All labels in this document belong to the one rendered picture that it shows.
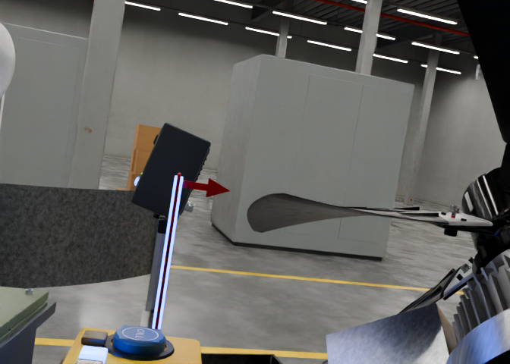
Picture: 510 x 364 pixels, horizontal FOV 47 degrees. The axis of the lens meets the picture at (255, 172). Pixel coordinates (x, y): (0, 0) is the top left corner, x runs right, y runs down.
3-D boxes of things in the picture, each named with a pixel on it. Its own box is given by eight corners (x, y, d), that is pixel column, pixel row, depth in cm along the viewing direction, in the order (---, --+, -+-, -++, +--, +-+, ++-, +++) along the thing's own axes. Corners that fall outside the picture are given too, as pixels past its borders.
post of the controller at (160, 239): (159, 312, 123) (173, 220, 122) (144, 311, 122) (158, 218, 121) (159, 309, 126) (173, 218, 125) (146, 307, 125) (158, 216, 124)
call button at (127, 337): (162, 365, 44) (165, 343, 44) (108, 360, 43) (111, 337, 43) (164, 346, 48) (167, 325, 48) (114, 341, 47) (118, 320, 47)
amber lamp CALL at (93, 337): (104, 347, 44) (105, 339, 44) (80, 344, 44) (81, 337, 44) (107, 339, 46) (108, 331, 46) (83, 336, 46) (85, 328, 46)
